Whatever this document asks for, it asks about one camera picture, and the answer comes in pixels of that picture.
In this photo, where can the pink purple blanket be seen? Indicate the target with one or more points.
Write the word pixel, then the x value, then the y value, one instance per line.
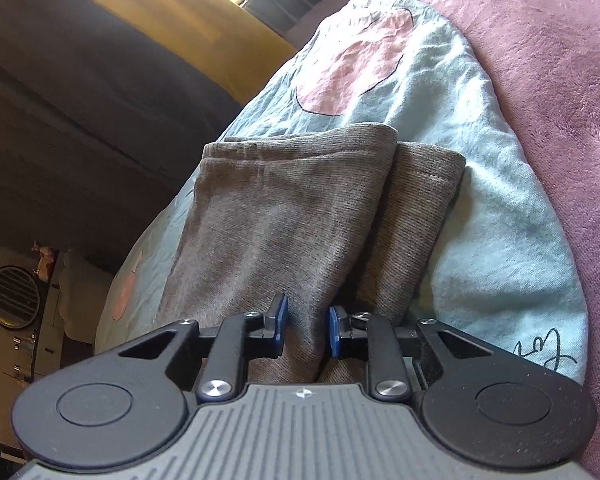
pixel 544 59

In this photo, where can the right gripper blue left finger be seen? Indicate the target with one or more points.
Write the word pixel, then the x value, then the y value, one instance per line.
pixel 229 348

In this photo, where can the round black mirror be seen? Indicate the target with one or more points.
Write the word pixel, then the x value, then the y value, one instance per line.
pixel 20 298

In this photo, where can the grey curtain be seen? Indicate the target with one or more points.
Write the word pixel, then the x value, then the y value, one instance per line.
pixel 100 127

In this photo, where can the pink plush toy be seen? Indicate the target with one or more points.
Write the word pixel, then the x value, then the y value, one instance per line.
pixel 46 261

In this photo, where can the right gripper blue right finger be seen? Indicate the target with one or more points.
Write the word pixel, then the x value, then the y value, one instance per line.
pixel 370 338

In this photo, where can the grey sweatpants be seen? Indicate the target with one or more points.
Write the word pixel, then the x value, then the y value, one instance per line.
pixel 348 216

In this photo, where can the yellow curtain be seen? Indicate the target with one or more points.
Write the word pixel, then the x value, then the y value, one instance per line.
pixel 217 37

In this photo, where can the grey dressing desk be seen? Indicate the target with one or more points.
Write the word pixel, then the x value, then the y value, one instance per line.
pixel 43 347

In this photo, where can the light blue patterned bedsheet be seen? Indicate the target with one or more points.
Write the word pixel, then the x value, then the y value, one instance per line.
pixel 501 268

